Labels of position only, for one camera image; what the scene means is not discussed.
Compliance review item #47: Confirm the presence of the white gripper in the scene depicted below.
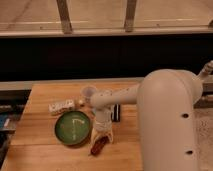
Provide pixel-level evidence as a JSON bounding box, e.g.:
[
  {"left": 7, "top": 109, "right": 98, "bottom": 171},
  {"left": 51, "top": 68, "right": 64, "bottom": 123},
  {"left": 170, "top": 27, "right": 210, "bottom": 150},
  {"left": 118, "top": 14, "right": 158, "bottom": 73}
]
[{"left": 90, "top": 108, "right": 114, "bottom": 149}]

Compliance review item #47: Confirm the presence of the red chili pepper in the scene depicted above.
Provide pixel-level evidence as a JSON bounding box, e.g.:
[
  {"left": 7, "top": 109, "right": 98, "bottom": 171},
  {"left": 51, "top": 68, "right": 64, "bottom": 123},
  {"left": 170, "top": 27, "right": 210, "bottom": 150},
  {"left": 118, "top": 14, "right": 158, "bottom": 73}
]
[{"left": 90, "top": 136, "right": 109, "bottom": 156}]

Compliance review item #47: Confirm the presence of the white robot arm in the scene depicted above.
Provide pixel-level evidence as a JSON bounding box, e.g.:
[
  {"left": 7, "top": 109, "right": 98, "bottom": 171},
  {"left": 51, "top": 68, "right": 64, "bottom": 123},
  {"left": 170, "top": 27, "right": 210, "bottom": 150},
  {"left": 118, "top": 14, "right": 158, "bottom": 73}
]
[{"left": 90, "top": 60, "right": 213, "bottom": 171}]

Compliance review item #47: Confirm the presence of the green ceramic bowl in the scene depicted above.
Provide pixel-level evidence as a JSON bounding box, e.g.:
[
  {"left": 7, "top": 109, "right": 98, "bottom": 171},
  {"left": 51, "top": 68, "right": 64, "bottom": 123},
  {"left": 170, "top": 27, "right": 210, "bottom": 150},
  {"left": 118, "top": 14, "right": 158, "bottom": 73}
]
[{"left": 54, "top": 111, "right": 91, "bottom": 146}]

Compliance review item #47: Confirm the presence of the left metal window post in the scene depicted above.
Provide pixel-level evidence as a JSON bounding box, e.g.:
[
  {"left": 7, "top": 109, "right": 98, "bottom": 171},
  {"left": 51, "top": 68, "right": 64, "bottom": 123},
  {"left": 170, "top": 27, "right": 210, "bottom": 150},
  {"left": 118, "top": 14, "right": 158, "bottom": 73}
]
[{"left": 56, "top": 0, "right": 72, "bottom": 34}]

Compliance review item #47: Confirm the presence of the metal window post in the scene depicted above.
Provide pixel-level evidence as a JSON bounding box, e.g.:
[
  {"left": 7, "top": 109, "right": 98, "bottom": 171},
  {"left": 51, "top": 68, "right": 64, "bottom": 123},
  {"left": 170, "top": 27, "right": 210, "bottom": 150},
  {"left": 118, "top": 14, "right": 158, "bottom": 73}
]
[
  {"left": 56, "top": 0, "right": 72, "bottom": 34},
  {"left": 124, "top": 0, "right": 137, "bottom": 32}
]

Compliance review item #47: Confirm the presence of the right metal window post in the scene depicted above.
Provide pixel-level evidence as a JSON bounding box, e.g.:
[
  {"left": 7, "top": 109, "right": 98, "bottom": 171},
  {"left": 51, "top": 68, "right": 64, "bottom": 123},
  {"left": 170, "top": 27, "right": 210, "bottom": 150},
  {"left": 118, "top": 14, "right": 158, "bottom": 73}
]
[{"left": 124, "top": 0, "right": 137, "bottom": 32}]

